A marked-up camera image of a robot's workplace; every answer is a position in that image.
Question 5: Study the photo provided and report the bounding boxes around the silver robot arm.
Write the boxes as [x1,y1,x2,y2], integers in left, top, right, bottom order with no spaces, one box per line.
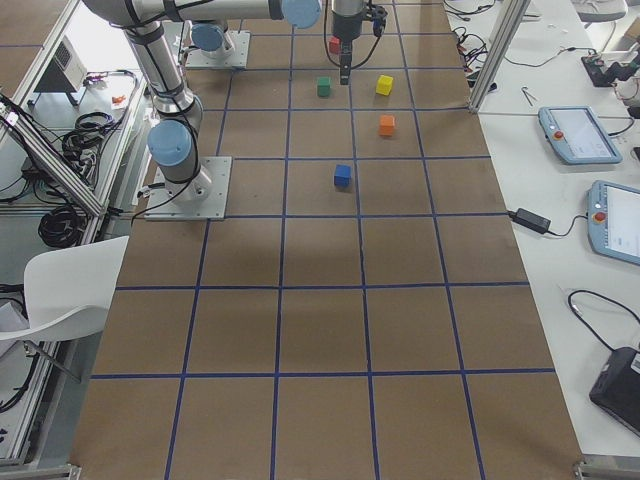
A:
[180,1,386,85]
[85,1,284,201]

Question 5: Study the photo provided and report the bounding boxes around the far teach pendant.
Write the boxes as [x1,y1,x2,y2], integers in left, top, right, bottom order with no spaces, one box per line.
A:
[537,106,622,165]

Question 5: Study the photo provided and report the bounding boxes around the grey box device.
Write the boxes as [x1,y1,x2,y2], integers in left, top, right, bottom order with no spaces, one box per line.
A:
[34,36,88,107]

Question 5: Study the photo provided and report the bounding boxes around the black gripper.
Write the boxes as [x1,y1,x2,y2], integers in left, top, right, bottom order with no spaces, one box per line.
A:
[332,13,361,85]

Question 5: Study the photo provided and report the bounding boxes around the aluminium frame post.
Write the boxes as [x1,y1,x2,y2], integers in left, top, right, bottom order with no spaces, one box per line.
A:
[469,0,530,113]

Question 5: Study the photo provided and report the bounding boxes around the black laptop device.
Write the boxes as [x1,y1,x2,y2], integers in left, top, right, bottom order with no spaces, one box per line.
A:
[589,347,639,435]

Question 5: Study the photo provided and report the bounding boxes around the red block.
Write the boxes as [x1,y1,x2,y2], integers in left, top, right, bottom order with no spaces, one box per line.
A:
[328,36,341,55]

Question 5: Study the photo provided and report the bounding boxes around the blue block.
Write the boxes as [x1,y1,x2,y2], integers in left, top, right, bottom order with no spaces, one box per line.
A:
[333,164,352,188]

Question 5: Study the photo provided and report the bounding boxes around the yellow block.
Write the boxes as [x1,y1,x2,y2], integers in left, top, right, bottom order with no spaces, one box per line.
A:
[375,75,394,97]

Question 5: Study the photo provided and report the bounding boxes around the near teach pendant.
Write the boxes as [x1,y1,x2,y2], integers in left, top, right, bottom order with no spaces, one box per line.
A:
[587,180,640,265]

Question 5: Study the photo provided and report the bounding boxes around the black power adapter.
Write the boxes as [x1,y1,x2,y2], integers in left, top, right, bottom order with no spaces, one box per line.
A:
[508,208,551,234]

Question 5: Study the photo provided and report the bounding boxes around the green block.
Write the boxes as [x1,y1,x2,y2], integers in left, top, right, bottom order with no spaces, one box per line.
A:
[316,76,332,98]

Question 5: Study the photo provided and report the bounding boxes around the white chair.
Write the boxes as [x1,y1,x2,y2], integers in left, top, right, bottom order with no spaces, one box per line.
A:
[1,236,129,342]

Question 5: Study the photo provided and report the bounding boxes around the black cables bundle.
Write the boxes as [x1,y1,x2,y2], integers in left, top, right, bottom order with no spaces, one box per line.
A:
[38,204,84,249]

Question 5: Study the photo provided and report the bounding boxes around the hex key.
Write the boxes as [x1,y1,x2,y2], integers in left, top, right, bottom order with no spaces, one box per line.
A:
[521,86,535,106]

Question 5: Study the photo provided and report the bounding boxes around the teach pendant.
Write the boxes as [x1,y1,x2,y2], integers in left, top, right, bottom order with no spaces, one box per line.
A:
[587,180,640,265]
[537,106,622,165]

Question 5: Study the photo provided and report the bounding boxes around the orange block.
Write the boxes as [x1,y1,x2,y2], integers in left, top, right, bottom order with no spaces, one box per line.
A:
[378,114,396,137]

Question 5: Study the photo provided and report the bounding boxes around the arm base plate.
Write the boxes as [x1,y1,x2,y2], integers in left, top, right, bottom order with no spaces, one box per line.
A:
[143,156,233,221]
[185,24,251,70]

